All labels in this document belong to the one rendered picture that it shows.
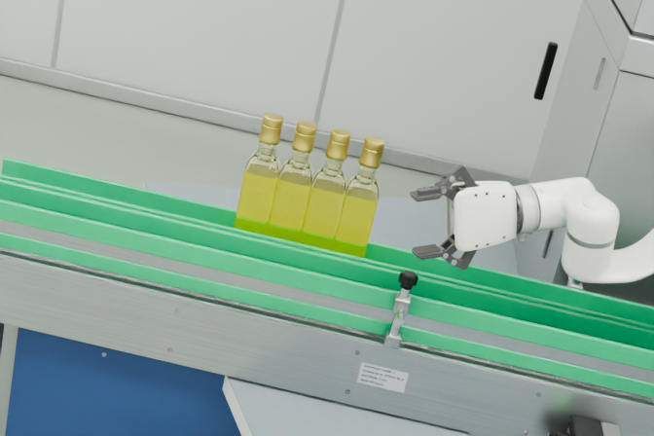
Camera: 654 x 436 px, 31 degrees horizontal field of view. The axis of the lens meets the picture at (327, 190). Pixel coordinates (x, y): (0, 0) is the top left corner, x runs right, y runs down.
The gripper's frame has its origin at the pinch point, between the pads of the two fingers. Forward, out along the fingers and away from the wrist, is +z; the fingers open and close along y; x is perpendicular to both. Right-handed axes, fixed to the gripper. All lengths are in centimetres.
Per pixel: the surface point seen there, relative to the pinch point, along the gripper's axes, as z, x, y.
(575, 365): -24.2, 4.4, -26.4
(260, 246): 21.2, -19.8, -7.6
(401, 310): 3.4, -0.1, -14.0
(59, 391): 57, -27, -31
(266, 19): -47, -333, -29
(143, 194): 38, -36, -1
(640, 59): -45, -14, 18
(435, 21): -114, -308, -32
